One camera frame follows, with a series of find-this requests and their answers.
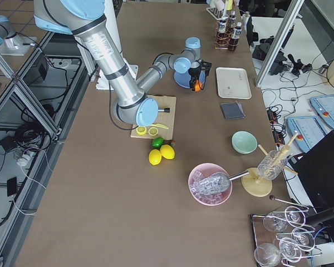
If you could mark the tea bottle front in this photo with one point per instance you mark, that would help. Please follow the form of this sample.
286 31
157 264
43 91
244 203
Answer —
233 42

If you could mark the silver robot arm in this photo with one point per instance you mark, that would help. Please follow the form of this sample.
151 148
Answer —
11 43
87 21

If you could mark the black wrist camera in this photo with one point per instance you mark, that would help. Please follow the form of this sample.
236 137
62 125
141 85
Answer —
205 66

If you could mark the yellow lemon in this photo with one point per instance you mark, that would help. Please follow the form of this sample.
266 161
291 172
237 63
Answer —
167 152
155 157

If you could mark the wine glass rack tray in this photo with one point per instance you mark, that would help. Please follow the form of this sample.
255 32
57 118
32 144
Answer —
282 237

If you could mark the green lime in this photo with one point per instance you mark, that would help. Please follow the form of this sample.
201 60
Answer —
157 142

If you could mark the metal ice scoop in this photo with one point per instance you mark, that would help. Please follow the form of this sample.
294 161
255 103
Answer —
218 182

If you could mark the lemon slice flat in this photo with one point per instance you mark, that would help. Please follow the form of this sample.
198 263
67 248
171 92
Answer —
153 131

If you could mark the yellow lemon far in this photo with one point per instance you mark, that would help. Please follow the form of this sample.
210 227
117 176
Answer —
167 152

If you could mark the teach pendant far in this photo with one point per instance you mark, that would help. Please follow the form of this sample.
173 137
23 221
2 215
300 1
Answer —
324 106

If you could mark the tea bottle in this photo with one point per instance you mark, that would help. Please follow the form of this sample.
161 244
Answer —
233 42
232 19
221 33

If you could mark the teach pendant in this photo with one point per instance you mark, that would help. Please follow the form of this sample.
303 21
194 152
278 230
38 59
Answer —
324 106
310 131

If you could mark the cream rabbit tray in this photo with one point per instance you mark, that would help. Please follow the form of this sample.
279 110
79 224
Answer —
232 83

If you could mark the blue round plate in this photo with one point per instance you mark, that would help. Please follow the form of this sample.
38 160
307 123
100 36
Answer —
182 79

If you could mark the orange mandarin fruit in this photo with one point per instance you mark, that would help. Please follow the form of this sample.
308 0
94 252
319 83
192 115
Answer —
198 86

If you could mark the lemon half slice thick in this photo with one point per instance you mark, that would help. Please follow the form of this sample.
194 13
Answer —
141 130

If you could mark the aluminium frame post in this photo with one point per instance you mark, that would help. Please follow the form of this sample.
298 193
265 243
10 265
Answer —
280 36

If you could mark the grey folded cloth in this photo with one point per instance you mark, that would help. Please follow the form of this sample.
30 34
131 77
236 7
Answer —
232 111

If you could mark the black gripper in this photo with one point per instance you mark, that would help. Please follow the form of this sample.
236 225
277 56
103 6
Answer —
193 73

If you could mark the wooden cutting board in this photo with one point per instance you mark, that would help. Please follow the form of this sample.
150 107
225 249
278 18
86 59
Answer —
164 118

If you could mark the tea bottle middle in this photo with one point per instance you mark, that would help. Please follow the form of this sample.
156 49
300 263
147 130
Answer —
221 33

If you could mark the green bowl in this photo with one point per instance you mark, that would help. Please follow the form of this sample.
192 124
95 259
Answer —
244 142

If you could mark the copper wire bottle rack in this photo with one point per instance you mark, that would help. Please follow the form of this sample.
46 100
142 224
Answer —
227 33

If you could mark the steel muddler cylinder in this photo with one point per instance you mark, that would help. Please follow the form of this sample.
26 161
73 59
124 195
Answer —
166 110

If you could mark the tea bottle back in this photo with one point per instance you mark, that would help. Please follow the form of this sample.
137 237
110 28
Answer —
232 19

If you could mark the clear glass mug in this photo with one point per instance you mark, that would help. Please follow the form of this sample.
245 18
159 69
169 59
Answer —
269 168

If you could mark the yellow lemon near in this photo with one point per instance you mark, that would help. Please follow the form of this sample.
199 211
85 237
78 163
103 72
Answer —
155 157

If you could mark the yellow plastic knife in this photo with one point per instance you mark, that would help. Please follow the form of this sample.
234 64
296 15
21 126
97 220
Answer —
160 125

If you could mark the pink bowl with ice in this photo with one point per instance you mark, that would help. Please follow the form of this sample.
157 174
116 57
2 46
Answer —
199 173

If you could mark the teach pendant near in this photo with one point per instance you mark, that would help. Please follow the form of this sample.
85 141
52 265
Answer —
310 131

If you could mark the black laptop monitor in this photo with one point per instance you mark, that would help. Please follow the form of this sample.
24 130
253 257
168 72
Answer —
316 171

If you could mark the wooden cup tree stand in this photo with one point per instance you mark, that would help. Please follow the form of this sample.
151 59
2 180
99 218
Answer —
258 186

